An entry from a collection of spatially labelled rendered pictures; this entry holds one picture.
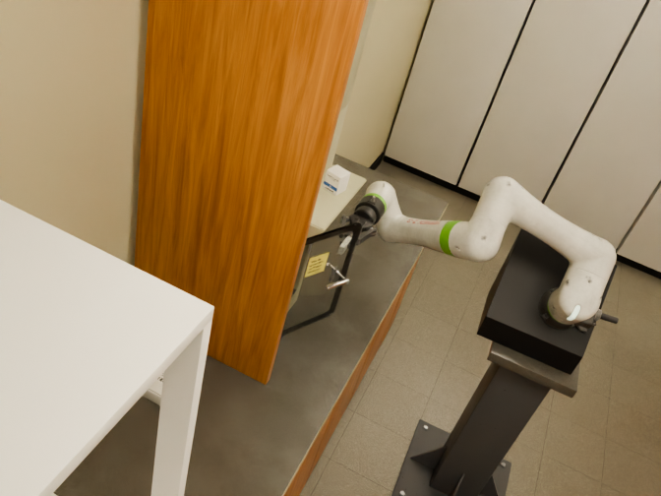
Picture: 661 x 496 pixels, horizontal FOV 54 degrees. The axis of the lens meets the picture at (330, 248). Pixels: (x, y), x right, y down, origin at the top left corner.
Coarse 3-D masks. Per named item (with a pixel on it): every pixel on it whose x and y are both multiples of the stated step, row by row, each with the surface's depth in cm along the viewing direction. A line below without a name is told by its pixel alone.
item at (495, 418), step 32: (480, 384) 270; (512, 384) 243; (480, 416) 258; (512, 416) 251; (416, 448) 306; (448, 448) 283; (480, 448) 267; (416, 480) 292; (448, 480) 285; (480, 480) 277
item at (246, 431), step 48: (384, 240) 270; (384, 288) 246; (288, 336) 216; (336, 336) 221; (240, 384) 196; (288, 384) 200; (336, 384) 204; (144, 432) 176; (240, 432) 183; (288, 432) 186; (96, 480) 163; (144, 480) 165; (192, 480) 168; (240, 480) 171; (288, 480) 175
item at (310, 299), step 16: (352, 224) 194; (320, 240) 188; (336, 240) 194; (352, 240) 199; (304, 256) 188; (336, 256) 199; (304, 272) 193; (320, 272) 199; (304, 288) 199; (320, 288) 205; (336, 288) 212; (304, 304) 205; (320, 304) 211; (288, 320) 204; (304, 320) 211
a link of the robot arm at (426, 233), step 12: (396, 216) 230; (384, 228) 231; (396, 228) 227; (408, 228) 222; (420, 228) 217; (432, 228) 212; (396, 240) 229; (408, 240) 223; (420, 240) 217; (432, 240) 211; (444, 252) 209
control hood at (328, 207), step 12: (348, 180) 190; (360, 180) 192; (324, 192) 182; (348, 192) 185; (324, 204) 178; (336, 204) 179; (324, 216) 174; (336, 216) 176; (312, 228) 170; (324, 228) 169
